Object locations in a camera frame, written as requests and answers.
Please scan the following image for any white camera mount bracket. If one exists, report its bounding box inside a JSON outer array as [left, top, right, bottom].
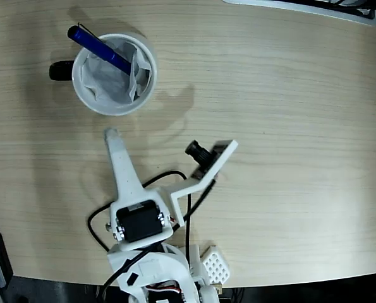
[[161, 140, 239, 228]]

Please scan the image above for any black camera cable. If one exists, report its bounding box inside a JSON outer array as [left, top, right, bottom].
[[87, 170, 219, 303]]

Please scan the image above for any blue pen with metal clip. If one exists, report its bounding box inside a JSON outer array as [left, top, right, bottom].
[[66, 22, 135, 76]]

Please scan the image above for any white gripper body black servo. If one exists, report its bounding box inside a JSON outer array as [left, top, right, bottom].
[[105, 187, 179, 253]]

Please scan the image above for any black block beside rail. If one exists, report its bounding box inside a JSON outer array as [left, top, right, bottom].
[[0, 233, 15, 287]]

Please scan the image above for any crumpled white tissue paper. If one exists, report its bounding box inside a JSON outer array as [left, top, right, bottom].
[[80, 40, 153, 107]]

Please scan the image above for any black camera module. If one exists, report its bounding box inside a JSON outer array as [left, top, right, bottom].
[[185, 140, 233, 181]]

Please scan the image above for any white mug with black handle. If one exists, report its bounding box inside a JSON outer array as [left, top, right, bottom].
[[48, 33, 159, 117]]

